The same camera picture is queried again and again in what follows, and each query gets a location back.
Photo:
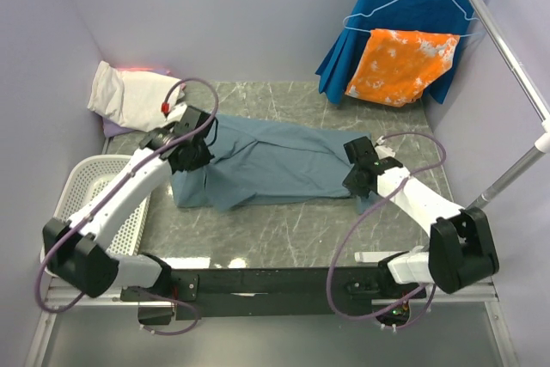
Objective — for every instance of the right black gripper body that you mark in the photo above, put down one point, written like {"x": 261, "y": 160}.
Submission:
{"x": 352, "y": 182}

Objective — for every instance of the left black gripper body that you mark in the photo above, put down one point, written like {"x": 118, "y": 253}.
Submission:
{"x": 203, "y": 155}

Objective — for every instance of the grey-blue t shirt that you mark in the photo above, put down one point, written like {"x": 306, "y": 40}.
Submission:
{"x": 265, "y": 162}

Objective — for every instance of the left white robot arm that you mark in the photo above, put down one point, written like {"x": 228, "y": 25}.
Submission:
{"x": 76, "y": 249}

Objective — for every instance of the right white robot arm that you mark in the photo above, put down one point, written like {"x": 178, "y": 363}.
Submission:
{"x": 461, "y": 249}

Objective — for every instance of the white folded t shirt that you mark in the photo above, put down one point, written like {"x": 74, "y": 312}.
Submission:
{"x": 131, "y": 99}

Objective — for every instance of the pink folded t shirt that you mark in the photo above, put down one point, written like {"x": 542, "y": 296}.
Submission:
{"x": 159, "y": 71}

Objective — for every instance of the white plastic laundry basket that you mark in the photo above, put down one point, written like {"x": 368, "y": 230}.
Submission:
{"x": 86, "y": 181}

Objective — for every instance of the orange white tie-dye cloth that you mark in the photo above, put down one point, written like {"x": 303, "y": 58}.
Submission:
{"x": 397, "y": 66}

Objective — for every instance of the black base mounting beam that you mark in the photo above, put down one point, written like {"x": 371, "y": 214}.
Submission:
{"x": 194, "y": 294}

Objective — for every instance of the blue pleated skirt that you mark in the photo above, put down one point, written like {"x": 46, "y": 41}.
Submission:
{"x": 338, "y": 66}

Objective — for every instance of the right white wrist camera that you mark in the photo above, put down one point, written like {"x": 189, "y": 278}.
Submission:
{"x": 382, "y": 150}

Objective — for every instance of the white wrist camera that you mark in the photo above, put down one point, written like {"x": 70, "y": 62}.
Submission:
{"x": 173, "y": 113}
{"x": 382, "y": 150}

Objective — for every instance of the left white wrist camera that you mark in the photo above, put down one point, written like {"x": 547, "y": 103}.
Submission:
{"x": 173, "y": 113}

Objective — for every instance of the light blue wire hanger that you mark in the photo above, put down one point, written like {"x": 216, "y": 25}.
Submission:
{"x": 351, "y": 22}

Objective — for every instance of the silver clothes rack frame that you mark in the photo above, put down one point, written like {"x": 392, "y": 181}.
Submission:
{"x": 495, "y": 124}

